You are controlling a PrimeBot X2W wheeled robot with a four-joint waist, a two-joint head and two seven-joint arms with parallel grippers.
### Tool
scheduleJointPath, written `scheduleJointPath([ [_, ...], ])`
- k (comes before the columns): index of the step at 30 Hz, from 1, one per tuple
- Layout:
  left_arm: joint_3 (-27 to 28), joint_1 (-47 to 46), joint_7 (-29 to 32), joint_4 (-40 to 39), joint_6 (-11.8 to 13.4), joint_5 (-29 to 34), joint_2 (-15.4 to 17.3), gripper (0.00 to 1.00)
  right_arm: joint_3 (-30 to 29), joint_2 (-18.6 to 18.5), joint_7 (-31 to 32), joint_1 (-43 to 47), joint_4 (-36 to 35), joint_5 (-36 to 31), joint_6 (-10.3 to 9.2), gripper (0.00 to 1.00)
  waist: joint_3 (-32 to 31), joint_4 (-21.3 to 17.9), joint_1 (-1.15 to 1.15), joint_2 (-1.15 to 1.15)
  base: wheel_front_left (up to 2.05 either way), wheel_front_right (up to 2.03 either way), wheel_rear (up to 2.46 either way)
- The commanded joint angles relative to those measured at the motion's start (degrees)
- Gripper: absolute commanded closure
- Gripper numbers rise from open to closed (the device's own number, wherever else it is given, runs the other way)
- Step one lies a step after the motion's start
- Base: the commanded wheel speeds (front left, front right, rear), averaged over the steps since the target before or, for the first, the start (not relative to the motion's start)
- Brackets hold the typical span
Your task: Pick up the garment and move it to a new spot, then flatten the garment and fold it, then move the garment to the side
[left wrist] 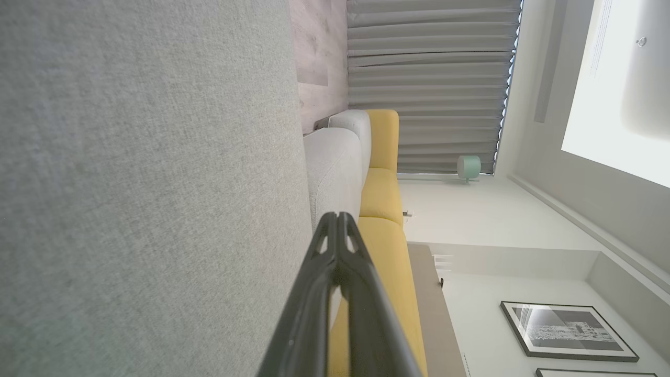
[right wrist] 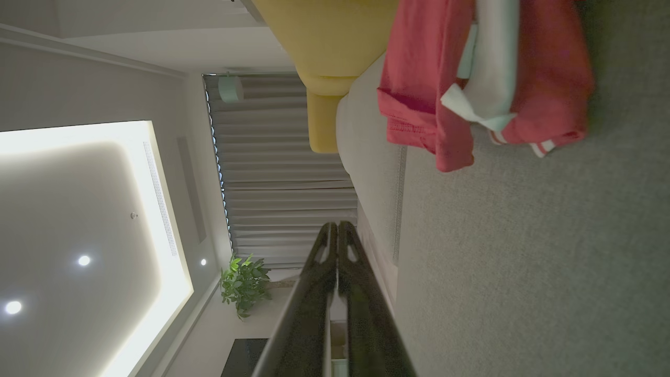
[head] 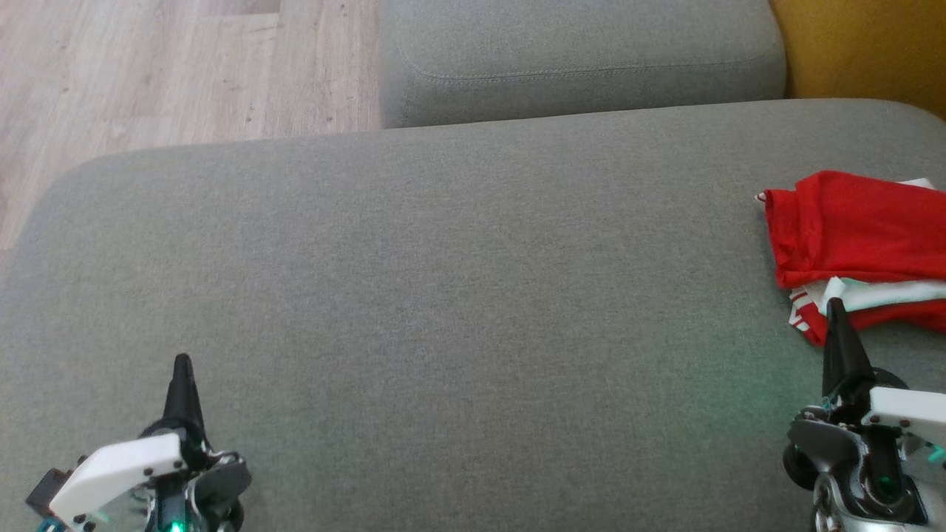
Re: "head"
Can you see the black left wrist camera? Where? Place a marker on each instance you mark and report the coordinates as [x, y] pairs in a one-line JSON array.
[[48, 491]]

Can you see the small grey sofa cushion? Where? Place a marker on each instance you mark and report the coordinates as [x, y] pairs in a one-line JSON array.
[[576, 59]]

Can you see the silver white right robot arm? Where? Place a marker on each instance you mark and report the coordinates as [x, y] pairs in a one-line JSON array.
[[879, 480]]

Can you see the yellow fabric cushion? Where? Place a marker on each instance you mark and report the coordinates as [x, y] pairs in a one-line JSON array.
[[865, 44]]

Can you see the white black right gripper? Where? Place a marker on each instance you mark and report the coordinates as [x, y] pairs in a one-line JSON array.
[[913, 414]]

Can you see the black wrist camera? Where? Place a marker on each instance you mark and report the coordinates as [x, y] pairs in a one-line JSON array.
[[48, 491], [817, 447]]

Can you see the red jersey with striped trim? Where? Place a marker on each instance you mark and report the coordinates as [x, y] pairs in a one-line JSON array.
[[902, 292]]

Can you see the red shorts with white stripe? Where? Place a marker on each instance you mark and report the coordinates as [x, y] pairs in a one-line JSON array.
[[857, 229]]

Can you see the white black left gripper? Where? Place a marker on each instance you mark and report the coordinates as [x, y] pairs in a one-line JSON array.
[[111, 473]]

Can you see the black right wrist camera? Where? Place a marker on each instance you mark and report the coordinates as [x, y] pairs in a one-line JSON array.
[[817, 447]]

